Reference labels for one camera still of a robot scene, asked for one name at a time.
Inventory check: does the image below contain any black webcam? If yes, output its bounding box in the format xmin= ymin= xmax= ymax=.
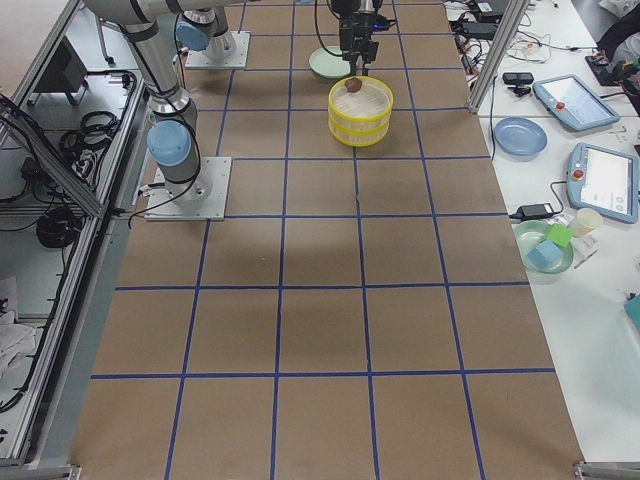
xmin=502 ymin=72 xmax=534 ymax=98

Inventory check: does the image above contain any black braided cable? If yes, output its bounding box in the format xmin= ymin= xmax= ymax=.
xmin=313 ymin=0 xmax=346 ymax=57

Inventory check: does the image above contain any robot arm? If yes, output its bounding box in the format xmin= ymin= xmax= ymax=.
xmin=329 ymin=0 xmax=397 ymax=76
xmin=86 ymin=1 xmax=232 ymax=206

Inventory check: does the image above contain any black power adapter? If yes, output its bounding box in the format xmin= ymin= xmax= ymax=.
xmin=511 ymin=203 xmax=556 ymax=221

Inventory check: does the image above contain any white crumpled cloth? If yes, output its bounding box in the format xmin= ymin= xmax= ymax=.
xmin=0 ymin=277 xmax=37 ymax=371

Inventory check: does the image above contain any yellow bamboo steamer layer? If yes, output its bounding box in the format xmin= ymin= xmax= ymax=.
xmin=328 ymin=76 xmax=394 ymax=131
xmin=328 ymin=119 xmax=390 ymax=148

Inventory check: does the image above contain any yellow bamboo steamer bottom layer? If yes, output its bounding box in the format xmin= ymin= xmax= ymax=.
xmin=328 ymin=119 xmax=390 ymax=148

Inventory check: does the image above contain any yellow bamboo steamer top layer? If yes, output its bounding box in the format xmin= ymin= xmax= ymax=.
xmin=328 ymin=76 xmax=394 ymax=131

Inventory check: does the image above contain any blue foam cube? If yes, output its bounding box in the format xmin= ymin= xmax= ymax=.
xmin=525 ymin=239 xmax=564 ymax=273

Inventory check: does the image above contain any blue plate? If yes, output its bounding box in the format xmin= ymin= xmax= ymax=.
xmin=493 ymin=117 xmax=548 ymax=157

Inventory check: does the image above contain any green glass bowl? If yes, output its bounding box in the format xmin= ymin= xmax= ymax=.
xmin=513 ymin=220 xmax=574 ymax=274

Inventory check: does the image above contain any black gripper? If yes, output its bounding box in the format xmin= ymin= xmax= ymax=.
xmin=339 ymin=11 xmax=391 ymax=77

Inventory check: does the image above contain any teach pendant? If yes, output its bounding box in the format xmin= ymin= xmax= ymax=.
xmin=532 ymin=74 xmax=620 ymax=131
xmin=566 ymin=143 xmax=639 ymax=224

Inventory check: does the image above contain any teach pendant near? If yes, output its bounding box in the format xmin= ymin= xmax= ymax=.
xmin=566 ymin=143 xmax=639 ymax=224

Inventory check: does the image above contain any teach pendant far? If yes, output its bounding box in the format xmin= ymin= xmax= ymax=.
xmin=532 ymin=74 xmax=620 ymax=131

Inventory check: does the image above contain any brown bun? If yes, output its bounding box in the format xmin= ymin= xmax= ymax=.
xmin=344 ymin=76 xmax=363 ymax=94

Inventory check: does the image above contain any paper cup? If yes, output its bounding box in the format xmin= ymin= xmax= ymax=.
xmin=569 ymin=208 xmax=603 ymax=238

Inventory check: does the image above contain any light green plate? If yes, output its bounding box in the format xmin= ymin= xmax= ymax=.
xmin=309 ymin=48 xmax=350 ymax=80

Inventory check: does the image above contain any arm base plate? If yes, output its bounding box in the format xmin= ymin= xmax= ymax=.
xmin=144 ymin=157 xmax=232 ymax=221
xmin=185 ymin=31 xmax=251 ymax=70

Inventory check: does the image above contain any green foam cube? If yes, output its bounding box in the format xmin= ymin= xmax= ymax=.
xmin=545 ymin=223 xmax=574 ymax=248

